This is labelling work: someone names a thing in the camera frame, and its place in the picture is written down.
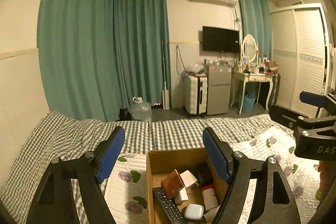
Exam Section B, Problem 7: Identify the white tube red cap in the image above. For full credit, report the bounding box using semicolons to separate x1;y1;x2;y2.
201;184;219;211

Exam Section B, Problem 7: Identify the black rectangular box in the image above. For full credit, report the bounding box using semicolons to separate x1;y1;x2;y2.
196;163;214;187

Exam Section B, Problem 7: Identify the light blue earbuds case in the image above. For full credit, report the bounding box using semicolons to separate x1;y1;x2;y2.
183;203;205;221

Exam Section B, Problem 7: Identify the white power adapter plug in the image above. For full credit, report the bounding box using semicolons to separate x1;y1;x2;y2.
180;170;198;189

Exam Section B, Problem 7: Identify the black TV remote control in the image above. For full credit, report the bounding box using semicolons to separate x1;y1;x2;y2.
153;187;188;224

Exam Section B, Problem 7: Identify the red rose card wallet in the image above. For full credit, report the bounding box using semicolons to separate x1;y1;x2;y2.
161;169;185;200

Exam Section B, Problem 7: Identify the white cube charger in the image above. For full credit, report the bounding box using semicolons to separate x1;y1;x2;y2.
174;187;189;204

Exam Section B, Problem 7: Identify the blue waste basket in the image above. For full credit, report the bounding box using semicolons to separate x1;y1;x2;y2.
242;93;256;113

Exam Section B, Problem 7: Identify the white dressing table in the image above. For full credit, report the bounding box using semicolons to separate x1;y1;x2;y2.
229;71;273;115

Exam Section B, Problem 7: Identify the white louvred wardrobe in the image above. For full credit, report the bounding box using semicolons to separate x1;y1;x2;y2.
271;3;330;118

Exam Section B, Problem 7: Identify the grey checked bed sheet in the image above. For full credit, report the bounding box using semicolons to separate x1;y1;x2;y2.
0;110;295;224

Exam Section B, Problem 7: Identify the floral white quilt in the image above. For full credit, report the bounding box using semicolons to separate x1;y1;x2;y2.
104;126;321;223

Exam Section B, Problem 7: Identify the silver mini fridge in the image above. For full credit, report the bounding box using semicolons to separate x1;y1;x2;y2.
205;65;231;115

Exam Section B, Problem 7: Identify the white oval vanity mirror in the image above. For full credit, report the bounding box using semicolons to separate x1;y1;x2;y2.
241;34;259;64

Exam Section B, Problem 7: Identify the white suitcase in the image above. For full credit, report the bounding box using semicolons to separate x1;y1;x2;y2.
184;75;207;116

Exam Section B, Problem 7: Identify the brown cardboard box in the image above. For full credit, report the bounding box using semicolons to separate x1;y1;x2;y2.
146;147;229;224

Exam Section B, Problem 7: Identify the small teal window curtain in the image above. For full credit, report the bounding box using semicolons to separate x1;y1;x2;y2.
239;0;272;60

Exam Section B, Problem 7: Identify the clear water jug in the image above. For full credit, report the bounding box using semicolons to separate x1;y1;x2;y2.
127;97;152;122

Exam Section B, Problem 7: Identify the large teal curtain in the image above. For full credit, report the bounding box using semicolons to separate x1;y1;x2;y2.
37;0;170;122

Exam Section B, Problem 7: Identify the black wall television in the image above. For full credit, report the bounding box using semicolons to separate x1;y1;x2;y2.
202;26;240;53

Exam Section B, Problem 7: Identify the white mop leaning on wall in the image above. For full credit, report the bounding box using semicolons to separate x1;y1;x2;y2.
161;41;170;110

